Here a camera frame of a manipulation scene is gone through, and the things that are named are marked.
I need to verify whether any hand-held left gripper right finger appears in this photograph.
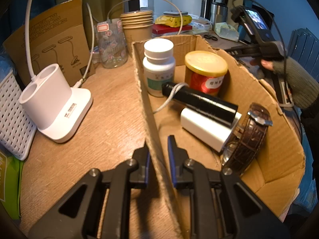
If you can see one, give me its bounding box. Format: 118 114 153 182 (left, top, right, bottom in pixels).
167 135 291 239

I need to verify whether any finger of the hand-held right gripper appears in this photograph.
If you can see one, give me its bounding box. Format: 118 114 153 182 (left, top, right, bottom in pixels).
225 43 262 58

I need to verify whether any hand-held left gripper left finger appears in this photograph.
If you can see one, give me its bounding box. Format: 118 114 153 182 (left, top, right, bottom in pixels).
28 141 151 239

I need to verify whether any white charger block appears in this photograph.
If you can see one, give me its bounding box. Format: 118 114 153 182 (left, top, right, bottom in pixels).
181 107 243 153

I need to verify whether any red can with yellow lid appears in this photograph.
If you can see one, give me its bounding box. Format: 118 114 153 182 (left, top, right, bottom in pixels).
184 51 228 97

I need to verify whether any black flashlight with lanyard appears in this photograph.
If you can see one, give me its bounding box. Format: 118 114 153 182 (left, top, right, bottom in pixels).
153 81 238 127

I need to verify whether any brown leather strap wristwatch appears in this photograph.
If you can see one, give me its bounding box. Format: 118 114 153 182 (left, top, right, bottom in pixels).
221 103 273 175

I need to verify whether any white pill bottle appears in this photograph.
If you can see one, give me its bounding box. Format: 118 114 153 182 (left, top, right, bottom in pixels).
143 39 176 98

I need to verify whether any brown cardboard box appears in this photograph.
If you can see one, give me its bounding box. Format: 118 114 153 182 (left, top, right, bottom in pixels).
131 35 306 239

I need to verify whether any person's right hand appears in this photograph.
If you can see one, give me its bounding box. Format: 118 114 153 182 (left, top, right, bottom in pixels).
260 56 289 80

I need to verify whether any light green tissue pack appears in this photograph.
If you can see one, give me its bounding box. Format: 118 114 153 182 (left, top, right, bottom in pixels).
214 22 240 42

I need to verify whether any stainless steel tumbler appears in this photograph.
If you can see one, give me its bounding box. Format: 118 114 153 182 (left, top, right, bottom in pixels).
211 2 228 26

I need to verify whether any white packet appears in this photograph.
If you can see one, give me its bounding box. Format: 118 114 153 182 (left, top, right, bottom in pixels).
192 15 214 31

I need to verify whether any grey ribbed panel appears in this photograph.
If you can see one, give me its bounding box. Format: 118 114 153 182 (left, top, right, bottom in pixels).
288 27 319 76

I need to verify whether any yellow packet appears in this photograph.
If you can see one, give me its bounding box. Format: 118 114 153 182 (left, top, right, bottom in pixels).
155 15 192 28

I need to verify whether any grey kitchen scale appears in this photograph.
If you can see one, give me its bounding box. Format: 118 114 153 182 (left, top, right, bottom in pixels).
163 10 189 17

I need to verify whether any flat red box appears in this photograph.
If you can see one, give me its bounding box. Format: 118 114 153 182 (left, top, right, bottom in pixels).
152 24 193 36

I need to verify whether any white desk lamp base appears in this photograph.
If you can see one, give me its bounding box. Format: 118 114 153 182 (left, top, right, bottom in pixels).
19 0 94 144

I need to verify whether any stack of brown paper cups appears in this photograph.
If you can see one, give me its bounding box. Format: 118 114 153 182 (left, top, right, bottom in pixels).
120 10 154 58

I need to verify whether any glass jar with stickers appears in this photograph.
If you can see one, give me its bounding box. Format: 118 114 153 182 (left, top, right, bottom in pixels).
96 19 129 69

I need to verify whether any green packet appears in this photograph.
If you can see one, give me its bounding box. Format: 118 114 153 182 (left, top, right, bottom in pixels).
0 151 24 221

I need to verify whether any white perforated plastic basket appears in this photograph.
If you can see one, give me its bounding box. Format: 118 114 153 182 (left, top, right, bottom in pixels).
0 73 37 161

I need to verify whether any flat printed cardboard packaging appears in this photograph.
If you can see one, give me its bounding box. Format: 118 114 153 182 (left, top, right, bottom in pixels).
2 0 96 86

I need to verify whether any beige arched cable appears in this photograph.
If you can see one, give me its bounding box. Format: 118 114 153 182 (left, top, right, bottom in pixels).
107 0 183 36

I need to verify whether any white lamp power cable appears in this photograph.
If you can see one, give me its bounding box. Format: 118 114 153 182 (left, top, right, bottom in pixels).
71 2 96 88

